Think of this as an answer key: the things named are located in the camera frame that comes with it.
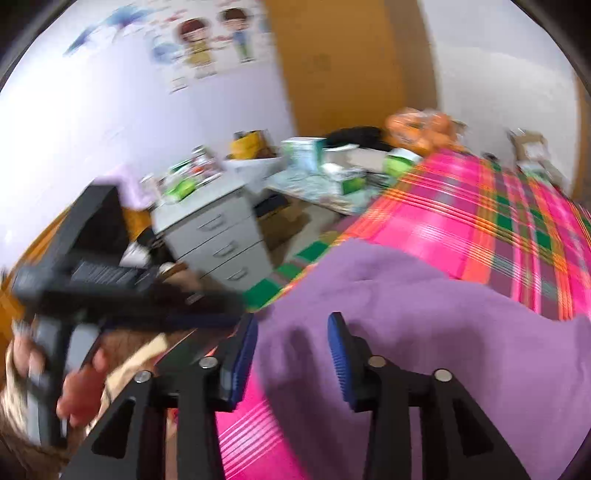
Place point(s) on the light green packet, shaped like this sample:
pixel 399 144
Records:
pixel 401 164

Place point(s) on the teal white carton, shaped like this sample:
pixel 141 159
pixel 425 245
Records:
pixel 302 154

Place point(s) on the purple fleece garment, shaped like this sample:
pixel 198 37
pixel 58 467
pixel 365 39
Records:
pixel 415 323

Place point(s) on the grey drawer cabinet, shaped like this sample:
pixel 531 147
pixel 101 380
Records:
pixel 217 235

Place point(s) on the pink green plaid blanket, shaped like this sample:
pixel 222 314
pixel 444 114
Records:
pixel 452 217

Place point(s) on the black cloth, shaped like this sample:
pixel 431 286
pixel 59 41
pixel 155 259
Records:
pixel 355 138

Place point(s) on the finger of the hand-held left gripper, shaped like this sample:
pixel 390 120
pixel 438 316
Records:
pixel 194 309

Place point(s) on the bag of oranges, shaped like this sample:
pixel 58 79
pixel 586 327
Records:
pixel 420 129

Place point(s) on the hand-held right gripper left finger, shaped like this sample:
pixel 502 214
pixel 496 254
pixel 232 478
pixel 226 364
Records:
pixel 242 364

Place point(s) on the cartoon wall sticker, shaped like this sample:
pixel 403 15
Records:
pixel 198 41

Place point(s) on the yellow bag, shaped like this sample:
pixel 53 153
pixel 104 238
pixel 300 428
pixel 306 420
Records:
pixel 247 145

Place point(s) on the person's left hand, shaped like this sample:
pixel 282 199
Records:
pixel 81 397

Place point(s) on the brown cardboard parcel box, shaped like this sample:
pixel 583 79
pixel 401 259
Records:
pixel 535 150

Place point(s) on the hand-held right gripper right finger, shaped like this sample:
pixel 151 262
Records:
pixel 339 360

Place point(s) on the green white medicine box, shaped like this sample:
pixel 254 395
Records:
pixel 353 182

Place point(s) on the wooden wardrobe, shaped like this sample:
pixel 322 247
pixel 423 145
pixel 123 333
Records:
pixel 341 69

